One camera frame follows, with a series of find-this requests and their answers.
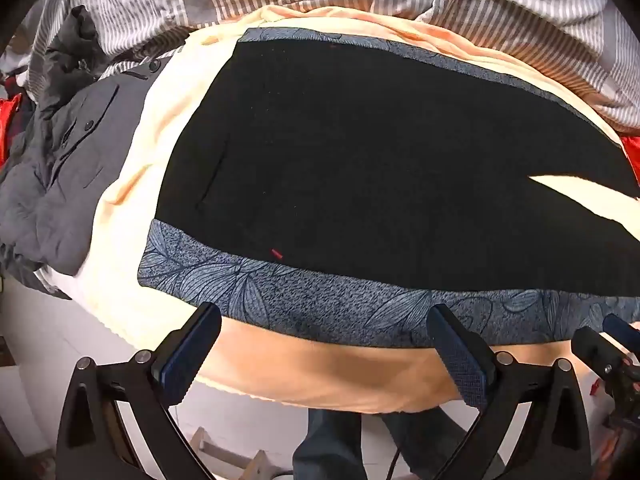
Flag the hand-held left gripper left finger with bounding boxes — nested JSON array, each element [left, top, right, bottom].
[[56, 301, 223, 480]]

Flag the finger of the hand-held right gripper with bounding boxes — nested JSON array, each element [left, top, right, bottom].
[[571, 326, 629, 379], [601, 313, 640, 349]]

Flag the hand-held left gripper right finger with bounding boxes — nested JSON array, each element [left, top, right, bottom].
[[427, 304, 593, 480]]

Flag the black pants with patterned stripe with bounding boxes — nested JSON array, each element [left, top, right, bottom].
[[137, 26, 640, 348]]

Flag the peach blanket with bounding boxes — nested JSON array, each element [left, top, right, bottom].
[[75, 5, 640, 413]]

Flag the person's left leg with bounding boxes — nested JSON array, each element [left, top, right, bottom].
[[292, 407, 363, 480]]

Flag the grey buttoned jacket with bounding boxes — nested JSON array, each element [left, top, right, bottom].
[[0, 57, 171, 276]]

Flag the red plaid cloth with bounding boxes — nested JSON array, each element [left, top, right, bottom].
[[0, 92, 26, 166]]

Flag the dark grey puffy jacket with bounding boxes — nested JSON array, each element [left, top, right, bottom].
[[32, 5, 116, 121]]

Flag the light wooden frame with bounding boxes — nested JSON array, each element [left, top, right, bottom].
[[187, 425, 281, 480]]

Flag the black cable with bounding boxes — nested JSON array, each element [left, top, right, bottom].
[[384, 440, 407, 480]]

